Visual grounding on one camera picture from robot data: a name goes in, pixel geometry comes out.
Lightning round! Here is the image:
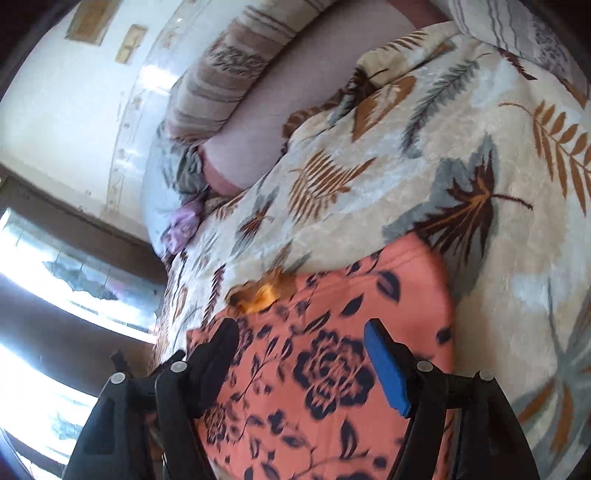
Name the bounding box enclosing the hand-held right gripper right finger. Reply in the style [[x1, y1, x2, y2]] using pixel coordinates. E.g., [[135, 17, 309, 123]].
[[364, 320, 542, 480]]

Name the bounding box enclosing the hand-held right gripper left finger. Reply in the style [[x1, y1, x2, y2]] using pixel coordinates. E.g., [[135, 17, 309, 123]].
[[62, 318, 241, 480]]

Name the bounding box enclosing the orange floral garment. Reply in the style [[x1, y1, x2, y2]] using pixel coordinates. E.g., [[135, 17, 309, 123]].
[[185, 231, 458, 480]]

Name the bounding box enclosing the purple floral cloth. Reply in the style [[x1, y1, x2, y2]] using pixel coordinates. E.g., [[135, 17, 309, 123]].
[[161, 200, 206, 254]]

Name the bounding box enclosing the window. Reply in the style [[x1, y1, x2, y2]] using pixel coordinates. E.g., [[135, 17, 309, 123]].
[[0, 208, 167, 462]]

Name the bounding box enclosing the grey-blue cloth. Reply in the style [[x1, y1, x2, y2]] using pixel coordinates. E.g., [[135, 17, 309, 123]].
[[141, 122, 213, 259]]

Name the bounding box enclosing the cream leaf-print blanket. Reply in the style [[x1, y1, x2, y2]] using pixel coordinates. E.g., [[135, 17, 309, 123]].
[[154, 21, 591, 472]]

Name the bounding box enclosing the striped bolster pillow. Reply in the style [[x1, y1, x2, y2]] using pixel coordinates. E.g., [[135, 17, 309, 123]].
[[165, 0, 342, 141]]

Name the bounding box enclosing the pink bed sheet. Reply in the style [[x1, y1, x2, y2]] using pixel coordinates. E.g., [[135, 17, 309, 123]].
[[203, 0, 451, 195]]

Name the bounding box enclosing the grey striped pillow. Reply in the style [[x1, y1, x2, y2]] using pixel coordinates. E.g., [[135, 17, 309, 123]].
[[450, 0, 591, 90]]

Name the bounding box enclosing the small tan wall picture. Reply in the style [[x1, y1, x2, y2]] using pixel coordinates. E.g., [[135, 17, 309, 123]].
[[115, 24, 147, 64]]

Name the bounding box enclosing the large tan wall picture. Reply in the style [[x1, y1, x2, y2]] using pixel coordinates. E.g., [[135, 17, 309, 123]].
[[65, 0, 121, 47]]

